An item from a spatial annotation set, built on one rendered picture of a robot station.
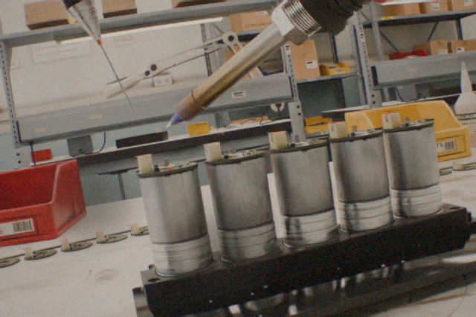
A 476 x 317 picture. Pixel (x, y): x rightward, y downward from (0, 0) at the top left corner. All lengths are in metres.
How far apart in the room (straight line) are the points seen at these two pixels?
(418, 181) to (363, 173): 0.03
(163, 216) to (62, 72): 4.45
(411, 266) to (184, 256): 0.09
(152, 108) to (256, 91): 0.49
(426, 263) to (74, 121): 2.30
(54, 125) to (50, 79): 2.19
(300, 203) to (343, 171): 0.03
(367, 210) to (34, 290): 0.19
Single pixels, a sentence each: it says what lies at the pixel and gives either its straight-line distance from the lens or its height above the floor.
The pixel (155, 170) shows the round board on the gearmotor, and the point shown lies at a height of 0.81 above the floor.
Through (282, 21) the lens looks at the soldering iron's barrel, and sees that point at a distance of 0.17.
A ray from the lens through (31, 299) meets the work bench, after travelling 0.30.
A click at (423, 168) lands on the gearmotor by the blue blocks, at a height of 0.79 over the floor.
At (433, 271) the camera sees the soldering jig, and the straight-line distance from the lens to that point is 0.21.
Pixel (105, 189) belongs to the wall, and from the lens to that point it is 4.60.
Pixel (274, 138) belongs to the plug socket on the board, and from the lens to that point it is 0.22.
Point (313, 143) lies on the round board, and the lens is 0.22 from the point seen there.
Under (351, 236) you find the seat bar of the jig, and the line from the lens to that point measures 0.23.
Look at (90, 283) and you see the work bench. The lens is 0.31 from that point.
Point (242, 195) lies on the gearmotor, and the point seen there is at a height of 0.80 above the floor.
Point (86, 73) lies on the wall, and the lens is 4.62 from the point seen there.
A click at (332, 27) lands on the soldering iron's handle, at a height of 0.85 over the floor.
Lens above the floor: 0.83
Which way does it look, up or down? 5 degrees down
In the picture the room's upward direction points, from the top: 9 degrees counter-clockwise
